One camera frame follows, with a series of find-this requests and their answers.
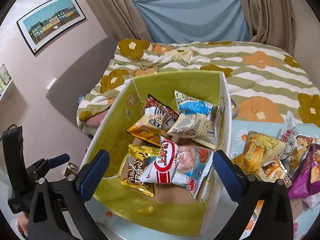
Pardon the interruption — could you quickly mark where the purple chip bag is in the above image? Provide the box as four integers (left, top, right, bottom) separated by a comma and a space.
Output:
288, 144, 319, 199

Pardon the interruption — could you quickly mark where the yellow green chip bag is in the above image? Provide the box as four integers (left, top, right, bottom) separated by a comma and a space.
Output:
231, 131, 286, 181

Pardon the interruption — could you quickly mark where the clear potato chip bag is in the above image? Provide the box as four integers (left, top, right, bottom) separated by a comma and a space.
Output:
278, 111, 319, 174

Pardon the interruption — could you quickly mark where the person left hand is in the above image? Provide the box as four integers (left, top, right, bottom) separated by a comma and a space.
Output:
17, 212, 29, 239

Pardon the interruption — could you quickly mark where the light blue daisy tablecloth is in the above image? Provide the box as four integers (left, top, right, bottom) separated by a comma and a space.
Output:
86, 120, 319, 239

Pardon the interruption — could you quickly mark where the green cardboard snack box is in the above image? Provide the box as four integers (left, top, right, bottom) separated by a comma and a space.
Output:
80, 70, 233, 237

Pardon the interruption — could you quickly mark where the pink pillow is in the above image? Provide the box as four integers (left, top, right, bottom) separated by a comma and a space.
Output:
85, 109, 108, 127

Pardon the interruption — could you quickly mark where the gold brown snack bag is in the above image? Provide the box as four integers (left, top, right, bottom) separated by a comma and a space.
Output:
120, 144, 160, 197

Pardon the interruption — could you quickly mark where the white red shrimp snack bag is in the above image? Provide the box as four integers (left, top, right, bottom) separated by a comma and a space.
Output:
139, 137, 213, 199

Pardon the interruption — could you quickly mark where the floral striped green blanket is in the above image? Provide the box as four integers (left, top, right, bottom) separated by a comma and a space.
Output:
76, 38, 319, 135

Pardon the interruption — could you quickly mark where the brown white snack bag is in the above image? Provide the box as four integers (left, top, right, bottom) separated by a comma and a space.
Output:
135, 94, 179, 132

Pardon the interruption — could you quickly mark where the blue white snack packet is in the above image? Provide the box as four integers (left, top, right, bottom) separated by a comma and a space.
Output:
174, 90, 220, 115

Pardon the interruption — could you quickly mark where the framed houses picture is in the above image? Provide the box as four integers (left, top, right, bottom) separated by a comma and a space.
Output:
17, 0, 86, 55

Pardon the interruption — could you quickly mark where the beige left curtain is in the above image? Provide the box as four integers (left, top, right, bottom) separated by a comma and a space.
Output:
86, 0, 152, 42

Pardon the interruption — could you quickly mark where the beige curtain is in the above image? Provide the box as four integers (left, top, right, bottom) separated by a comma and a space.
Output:
86, 0, 152, 42
240, 0, 295, 55

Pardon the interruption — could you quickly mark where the light blue window cloth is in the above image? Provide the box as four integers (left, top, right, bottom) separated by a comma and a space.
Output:
134, 0, 251, 44

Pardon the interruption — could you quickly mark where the beige right curtain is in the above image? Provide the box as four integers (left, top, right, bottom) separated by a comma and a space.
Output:
240, 0, 295, 55

